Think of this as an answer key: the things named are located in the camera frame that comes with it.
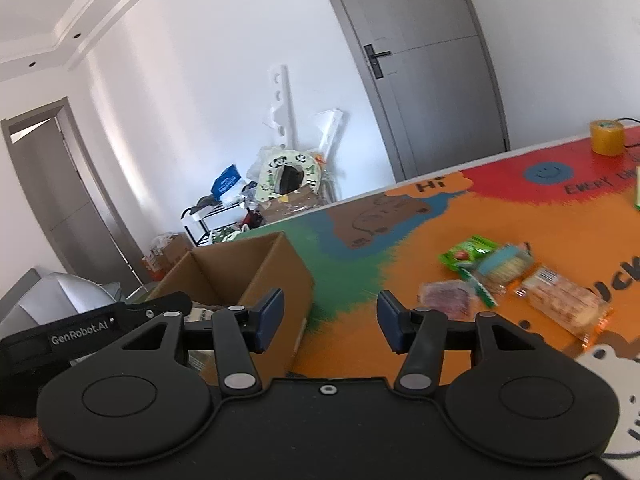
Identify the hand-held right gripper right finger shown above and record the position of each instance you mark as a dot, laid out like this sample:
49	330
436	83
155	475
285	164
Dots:
387	321

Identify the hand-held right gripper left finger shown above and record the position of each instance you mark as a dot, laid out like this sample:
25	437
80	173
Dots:
272	321

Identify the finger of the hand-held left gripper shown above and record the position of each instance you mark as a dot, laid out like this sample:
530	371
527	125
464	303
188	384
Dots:
165	302

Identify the brown cardboard box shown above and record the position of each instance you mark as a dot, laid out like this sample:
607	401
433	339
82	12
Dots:
280	270

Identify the purple snack packet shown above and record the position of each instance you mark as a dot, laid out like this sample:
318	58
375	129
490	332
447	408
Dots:
447	300

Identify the light green snack packet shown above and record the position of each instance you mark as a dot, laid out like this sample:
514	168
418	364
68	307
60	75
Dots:
465	252

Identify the teal cracker packet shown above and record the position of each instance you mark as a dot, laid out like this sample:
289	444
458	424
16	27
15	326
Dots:
505	266

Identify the clear biscuit packet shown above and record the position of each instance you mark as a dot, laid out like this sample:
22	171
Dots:
565	305

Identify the person's left hand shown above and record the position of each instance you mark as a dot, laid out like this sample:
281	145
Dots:
17	432

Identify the cardboard cartons on floor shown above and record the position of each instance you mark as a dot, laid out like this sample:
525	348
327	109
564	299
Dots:
167	255

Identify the silver grey cover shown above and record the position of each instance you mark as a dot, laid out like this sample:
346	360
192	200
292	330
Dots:
55	295

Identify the black shoe rack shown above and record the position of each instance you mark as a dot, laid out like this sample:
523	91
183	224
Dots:
200	215

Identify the blue plastic bag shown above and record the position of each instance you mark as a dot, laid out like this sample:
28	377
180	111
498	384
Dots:
226	182

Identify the grey side door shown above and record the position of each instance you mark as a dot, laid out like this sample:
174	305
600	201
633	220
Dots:
70	200

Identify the panda print toilet seat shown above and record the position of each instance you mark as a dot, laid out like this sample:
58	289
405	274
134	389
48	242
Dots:
267	177

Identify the white slanted board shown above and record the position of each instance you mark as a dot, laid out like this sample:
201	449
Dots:
330	150

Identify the white board with holes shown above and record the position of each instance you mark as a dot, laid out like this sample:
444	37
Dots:
282	110

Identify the green tissue box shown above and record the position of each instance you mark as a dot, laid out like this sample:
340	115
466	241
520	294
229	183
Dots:
637	187

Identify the brown tape roll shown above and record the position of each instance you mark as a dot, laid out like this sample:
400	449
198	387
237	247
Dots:
606	137

